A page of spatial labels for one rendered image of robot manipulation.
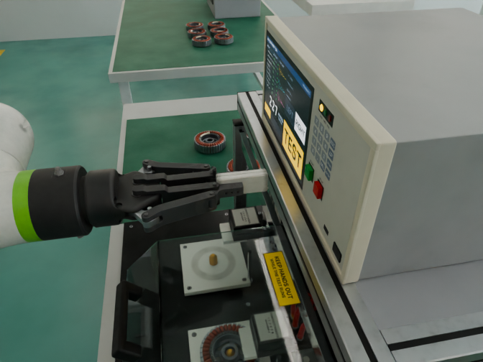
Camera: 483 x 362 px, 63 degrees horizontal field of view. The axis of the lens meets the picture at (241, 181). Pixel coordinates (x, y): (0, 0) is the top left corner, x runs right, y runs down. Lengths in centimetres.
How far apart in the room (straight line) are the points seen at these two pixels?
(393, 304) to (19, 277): 191
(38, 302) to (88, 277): 23
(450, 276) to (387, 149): 24
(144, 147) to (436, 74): 109
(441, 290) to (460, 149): 19
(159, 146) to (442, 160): 114
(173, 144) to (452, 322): 113
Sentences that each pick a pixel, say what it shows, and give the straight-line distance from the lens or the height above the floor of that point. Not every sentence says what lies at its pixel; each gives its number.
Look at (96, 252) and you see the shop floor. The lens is 217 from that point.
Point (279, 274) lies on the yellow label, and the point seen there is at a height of 107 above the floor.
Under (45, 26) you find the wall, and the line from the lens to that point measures 546.
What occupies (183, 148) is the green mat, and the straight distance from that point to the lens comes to 143.
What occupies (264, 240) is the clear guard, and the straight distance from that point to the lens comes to 62.
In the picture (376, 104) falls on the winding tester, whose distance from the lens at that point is 46.
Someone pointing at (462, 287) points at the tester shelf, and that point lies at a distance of 57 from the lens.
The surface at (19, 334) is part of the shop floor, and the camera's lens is 200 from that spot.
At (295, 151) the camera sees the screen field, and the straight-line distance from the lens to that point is 63.
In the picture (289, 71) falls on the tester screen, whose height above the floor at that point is 128.
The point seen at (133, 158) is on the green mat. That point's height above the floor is 75.
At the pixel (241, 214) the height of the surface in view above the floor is 92.
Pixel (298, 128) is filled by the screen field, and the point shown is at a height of 122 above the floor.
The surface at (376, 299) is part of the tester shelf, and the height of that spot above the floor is 111.
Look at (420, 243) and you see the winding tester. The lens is 52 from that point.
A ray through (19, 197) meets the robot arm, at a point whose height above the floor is 122.
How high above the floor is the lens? 151
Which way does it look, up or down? 37 degrees down
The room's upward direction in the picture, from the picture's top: straight up
